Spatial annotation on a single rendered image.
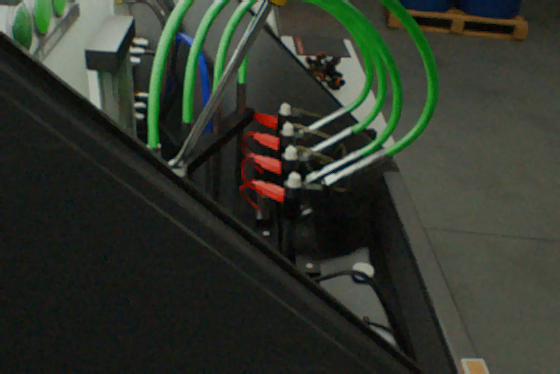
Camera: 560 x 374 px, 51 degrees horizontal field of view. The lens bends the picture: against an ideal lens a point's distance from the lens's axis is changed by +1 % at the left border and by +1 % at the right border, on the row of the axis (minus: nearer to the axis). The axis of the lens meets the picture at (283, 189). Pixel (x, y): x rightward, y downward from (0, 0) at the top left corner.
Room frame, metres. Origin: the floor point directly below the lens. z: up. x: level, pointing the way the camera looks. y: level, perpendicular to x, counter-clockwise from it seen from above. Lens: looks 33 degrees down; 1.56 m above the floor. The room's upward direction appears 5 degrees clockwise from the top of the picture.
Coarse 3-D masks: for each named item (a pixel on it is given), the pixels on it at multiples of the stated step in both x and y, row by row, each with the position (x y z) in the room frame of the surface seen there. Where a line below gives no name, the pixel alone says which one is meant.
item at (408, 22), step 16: (192, 0) 0.70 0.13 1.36; (384, 0) 0.72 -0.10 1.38; (176, 16) 0.70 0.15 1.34; (400, 16) 0.72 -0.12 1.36; (416, 32) 0.72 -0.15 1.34; (160, 48) 0.69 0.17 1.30; (160, 64) 0.69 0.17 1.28; (432, 64) 0.73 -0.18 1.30; (160, 80) 0.70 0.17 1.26; (432, 80) 0.73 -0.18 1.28; (432, 96) 0.73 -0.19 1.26; (432, 112) 0.73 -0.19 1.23; (416, 128) 0.73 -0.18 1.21; (400, 144) 0.73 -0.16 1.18
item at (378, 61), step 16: (256, 0) 0.87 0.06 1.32; (320, 0) 0.88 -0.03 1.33; (240, 16) 0.86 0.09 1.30; (224, 32) 0.86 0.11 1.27; (224, 48) 0.86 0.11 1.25; (368, 48) 0.89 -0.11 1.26; (384, 64) 0.89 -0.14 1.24; (384, 80) 0.89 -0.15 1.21; (384, 96) 0.89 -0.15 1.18; (352, 128) 0.89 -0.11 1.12; (320, 144) 0.88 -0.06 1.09; (336, 144) 0.88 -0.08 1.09
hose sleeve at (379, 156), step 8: (376, 152) 0.73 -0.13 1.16; (384, 152) 0.73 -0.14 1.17; (368, 160) 0.72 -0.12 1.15; (376, 160) 0.72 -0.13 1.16; (384, 160) 0.72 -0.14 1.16; (344, 168) 0.73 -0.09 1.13; (352, 168) 0.72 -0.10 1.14; (360, 168) 0.72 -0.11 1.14; (368, 168) 0.72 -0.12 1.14; (336, 176) 0.72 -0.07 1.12; (344, 176) 0.72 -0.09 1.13; (352, 176) 0.72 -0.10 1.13
